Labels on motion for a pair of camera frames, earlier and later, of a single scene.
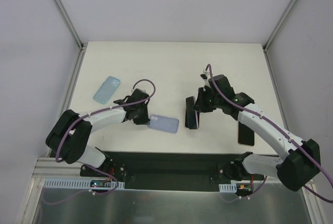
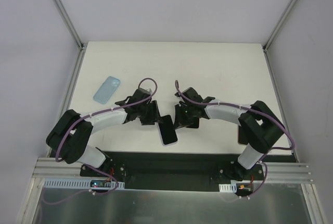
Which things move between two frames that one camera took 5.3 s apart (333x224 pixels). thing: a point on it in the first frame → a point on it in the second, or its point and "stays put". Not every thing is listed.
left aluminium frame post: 59,5 stays put
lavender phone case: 163,124 → 176,133
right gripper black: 198,104 → 180,114
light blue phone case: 106,90 stays put
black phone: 246,135 stays put
